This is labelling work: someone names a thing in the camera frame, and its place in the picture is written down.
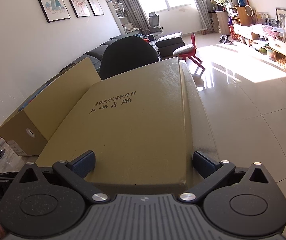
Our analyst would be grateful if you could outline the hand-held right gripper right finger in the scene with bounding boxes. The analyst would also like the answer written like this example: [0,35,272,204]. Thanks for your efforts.
[178,151,271,203]

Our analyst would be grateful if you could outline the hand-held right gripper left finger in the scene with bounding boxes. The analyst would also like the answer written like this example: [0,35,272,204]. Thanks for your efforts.
[19,151,109,204]

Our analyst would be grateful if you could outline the tan cardboard box lid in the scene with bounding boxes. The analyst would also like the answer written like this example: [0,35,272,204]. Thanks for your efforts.
[36,56,192,190]

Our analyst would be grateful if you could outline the tan cardboard shoe box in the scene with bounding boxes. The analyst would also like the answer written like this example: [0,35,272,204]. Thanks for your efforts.
[0,56,102,157]

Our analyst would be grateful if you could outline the red child chair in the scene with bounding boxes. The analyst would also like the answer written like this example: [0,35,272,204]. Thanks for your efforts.
[173,34,206,73]

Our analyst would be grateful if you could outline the black armchair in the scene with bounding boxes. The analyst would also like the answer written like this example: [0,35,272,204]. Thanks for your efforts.
[100,36,161,80]

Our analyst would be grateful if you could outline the grey sofa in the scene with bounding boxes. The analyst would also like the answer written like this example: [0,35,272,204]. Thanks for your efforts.
[58,32,185,80]

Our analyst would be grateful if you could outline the white wooden media cabinet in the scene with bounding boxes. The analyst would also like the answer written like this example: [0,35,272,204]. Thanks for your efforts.
[233,24,286,67]

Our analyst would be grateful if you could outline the pink cloth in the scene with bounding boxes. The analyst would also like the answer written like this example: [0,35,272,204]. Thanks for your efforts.
[252,24,283,38]

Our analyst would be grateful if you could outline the grey office chair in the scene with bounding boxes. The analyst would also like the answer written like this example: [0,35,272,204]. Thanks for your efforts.
[148,11,163,34]

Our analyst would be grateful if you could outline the white bookshelf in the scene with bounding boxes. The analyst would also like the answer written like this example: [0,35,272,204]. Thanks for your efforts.
[105,0,127,34]

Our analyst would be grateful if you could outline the grey curtain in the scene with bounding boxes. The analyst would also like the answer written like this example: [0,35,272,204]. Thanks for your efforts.
[119,0,148,30]
[188,0,212,32]

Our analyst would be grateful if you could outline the round wooden-rimmed fan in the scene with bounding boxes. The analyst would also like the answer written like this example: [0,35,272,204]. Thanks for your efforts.
[244,4,255,18]

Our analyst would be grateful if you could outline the framed photo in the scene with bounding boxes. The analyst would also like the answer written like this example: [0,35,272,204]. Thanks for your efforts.
[275,7,286,28]

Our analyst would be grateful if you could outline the framed pale wall picture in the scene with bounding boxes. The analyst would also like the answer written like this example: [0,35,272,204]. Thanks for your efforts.
[82,0,104,16]

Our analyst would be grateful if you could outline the framed pink tree wall picture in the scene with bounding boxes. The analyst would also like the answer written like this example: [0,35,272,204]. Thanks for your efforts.
[63,0,92,18]

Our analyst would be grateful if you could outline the framed blue leaf wall picture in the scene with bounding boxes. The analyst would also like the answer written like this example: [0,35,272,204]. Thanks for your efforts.
[32,0,71,23]

